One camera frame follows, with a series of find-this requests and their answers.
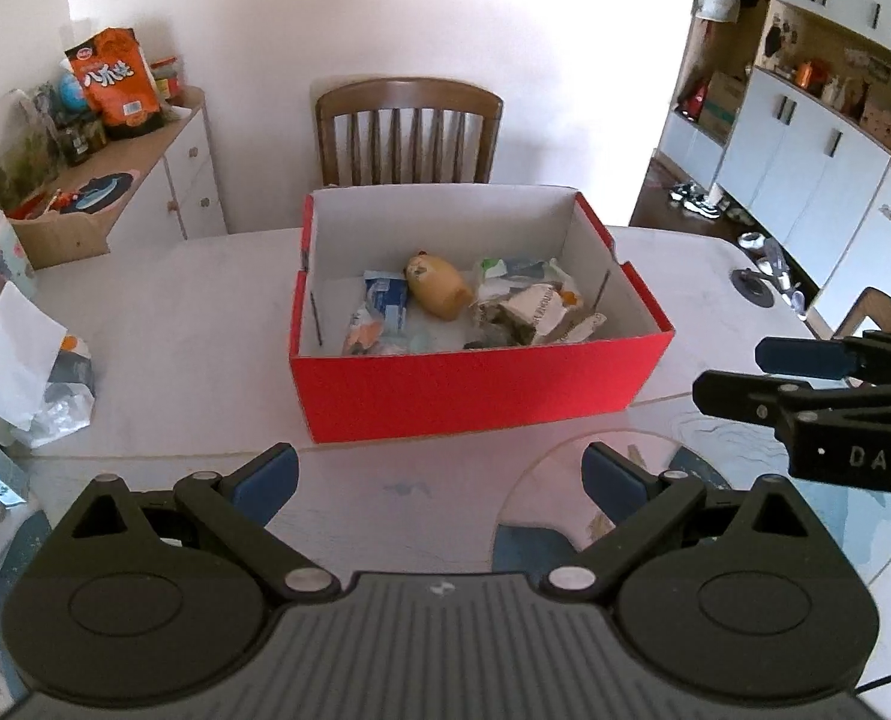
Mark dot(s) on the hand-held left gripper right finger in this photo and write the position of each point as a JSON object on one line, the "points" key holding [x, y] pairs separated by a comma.
{"points": [[614, 480]]}

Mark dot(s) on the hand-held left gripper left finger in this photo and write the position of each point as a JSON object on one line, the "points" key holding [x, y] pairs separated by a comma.
{"points": [[265, 480]]}

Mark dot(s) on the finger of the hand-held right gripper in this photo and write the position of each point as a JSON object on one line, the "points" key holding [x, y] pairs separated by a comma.
{"points": [[738, 391], [798, 358]]}

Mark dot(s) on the white snack wrapper orange picture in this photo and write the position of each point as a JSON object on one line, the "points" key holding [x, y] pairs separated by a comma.
{"points": [[363, 334]]}

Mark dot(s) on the red cardboard box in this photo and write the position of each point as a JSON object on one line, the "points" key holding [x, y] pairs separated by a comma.
{"points": [[453, 397]]}

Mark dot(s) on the white patterned snack bag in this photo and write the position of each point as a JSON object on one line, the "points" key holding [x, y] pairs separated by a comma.
{"points": [[554, 307]]}

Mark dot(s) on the silver foil wrapper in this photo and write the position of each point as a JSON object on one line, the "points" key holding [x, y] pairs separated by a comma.
{"points": [[498, 326]]}

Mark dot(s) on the blue white packet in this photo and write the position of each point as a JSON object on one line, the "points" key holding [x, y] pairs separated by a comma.
{"points": [[389, 296]]}

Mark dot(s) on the white marble desktop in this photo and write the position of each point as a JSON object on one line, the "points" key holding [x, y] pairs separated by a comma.
{"points": [[190, 315]]}

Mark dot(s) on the wooden slat-back chair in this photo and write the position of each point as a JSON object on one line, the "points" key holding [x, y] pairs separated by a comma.
{"points": [[408, 94], [861, 311]]}

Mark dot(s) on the black round table socket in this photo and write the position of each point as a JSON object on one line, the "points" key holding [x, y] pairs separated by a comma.
{"points": [[753, 289]]}

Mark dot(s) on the grey slipper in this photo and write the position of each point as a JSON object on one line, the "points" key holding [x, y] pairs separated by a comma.
{"points": [[779, 262]]}

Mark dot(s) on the white shoes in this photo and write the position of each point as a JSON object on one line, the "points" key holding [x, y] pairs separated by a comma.
{"points": [[750, 239]]}

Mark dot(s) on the printed blue table mat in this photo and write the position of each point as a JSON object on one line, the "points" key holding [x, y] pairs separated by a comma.
{"points": [[430, 480]]}

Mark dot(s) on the black white sneakers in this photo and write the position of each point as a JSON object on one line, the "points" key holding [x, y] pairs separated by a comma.
{"points": [[696, 200]]}

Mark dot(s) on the clear plastic bag with contents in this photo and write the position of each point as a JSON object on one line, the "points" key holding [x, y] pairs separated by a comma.
{"points": [[70, 390]]}

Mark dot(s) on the cardboard box on shelf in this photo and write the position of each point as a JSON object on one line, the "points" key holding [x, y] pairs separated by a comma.
{"points": [[721, 101]]}

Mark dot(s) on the red toy on shelf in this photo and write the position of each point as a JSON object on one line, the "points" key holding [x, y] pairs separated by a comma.
{"points": [[693, 99]]}

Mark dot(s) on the orange jar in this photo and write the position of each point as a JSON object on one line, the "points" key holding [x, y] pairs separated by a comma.
{"points": [[805, 73]]}

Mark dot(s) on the brown cardboard box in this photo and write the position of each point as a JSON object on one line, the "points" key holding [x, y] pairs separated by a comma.
{"points": [[63, 244]]}

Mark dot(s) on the white sideboard wooden top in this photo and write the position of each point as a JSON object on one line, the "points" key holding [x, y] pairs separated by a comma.
{"points": [[183, 180]]}

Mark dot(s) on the round pink dark mat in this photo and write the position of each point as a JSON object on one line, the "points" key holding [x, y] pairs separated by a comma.
{"points": [[96, 191]]}

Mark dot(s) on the dark glass jars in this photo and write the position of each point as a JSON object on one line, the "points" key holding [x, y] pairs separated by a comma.
{"points": [[81, 142]]}

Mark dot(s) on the red-lid jars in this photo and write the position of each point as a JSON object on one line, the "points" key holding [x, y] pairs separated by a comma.
{"points": [[166, 79]]}

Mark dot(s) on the orange snack bag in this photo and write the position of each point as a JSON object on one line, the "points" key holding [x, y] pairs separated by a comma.
{"points": [[115, 86]]}

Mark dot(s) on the clear printed plastic bag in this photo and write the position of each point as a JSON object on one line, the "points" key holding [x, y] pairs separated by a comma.
{"points": [[3, 142]]}

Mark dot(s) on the blue globe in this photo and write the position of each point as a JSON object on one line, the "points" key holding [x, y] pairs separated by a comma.
{"points": [[72, 94]]}

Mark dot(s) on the white wall cabinet unit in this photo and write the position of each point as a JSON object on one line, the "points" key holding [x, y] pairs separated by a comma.
{"points": [[798, 157]]}

